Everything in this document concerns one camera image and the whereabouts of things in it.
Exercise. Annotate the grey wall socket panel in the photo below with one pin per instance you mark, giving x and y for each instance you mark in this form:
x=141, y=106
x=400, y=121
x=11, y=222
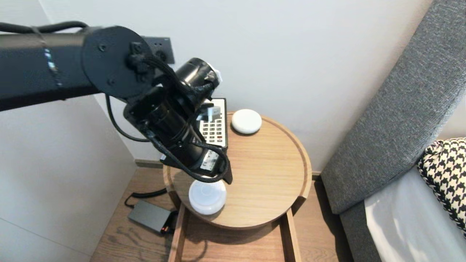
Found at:
x=164, y=47

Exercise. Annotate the grey fabric headboard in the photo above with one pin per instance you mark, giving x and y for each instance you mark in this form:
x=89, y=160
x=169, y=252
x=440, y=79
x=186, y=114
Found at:
x=400, y=109

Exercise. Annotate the grey power adapter box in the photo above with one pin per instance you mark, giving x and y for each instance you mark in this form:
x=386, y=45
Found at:
x=149, y=216

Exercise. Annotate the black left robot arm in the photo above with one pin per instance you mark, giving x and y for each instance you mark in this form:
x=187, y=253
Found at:
x=43, y=65

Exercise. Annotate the black white houndstooth pillow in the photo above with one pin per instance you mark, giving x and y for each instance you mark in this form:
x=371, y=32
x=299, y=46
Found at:
x=447, y=171

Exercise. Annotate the round wooden bedside table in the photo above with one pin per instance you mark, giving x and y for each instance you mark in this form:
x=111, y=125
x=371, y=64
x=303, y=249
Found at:
x=269, y=174

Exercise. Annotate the white bed sheet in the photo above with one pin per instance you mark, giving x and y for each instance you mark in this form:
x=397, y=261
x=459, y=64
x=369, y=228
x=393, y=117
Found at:
x=407, y=225

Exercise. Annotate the flat white dome device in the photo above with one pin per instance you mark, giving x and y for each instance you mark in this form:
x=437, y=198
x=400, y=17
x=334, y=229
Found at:
x=246, y=121

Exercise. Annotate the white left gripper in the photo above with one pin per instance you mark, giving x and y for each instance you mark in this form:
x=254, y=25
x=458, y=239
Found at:
x=213, y=112

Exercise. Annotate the black white desk telephone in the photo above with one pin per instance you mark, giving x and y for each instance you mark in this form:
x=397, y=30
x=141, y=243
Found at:
x=215, y=129

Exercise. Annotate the curved wooden table drawer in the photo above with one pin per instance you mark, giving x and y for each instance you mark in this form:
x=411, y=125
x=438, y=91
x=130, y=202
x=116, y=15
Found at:
x=233, y=247

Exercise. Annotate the white round cylinder speaker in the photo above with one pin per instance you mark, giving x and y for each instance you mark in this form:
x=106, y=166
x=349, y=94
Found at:
x=206, y=198

